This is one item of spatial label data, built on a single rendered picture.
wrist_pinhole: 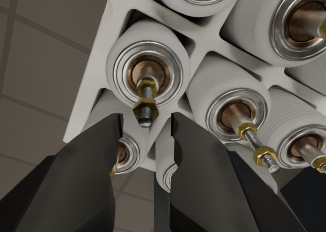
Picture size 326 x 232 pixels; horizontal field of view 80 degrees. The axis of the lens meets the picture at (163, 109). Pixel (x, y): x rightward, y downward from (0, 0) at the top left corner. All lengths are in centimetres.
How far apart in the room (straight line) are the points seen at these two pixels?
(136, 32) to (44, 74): 37
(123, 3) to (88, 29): 21
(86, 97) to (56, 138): 33
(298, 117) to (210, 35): 16
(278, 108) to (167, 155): 17
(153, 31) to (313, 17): 14
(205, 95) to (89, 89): 17
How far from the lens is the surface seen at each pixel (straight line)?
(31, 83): 57
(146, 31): 21
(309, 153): 32
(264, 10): 23
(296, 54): 26
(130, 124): 26
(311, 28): 23
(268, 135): 32
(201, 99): 24
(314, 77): 33
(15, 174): 79
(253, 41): 25
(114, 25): 28
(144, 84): 17
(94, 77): 30
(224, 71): 26
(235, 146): 39
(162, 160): 29
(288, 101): 35
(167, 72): 21
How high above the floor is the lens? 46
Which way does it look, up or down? 61 degrees down
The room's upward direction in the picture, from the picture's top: 175 degrees clockwise
